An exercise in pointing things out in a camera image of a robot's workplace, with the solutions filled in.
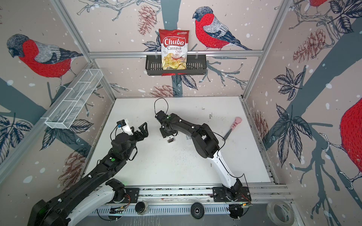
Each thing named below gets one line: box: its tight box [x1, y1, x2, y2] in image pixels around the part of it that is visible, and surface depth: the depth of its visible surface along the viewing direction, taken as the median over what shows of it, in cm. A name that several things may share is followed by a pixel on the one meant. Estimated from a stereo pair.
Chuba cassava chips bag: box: [158, 28, 190, 71], surface depth 86 cm
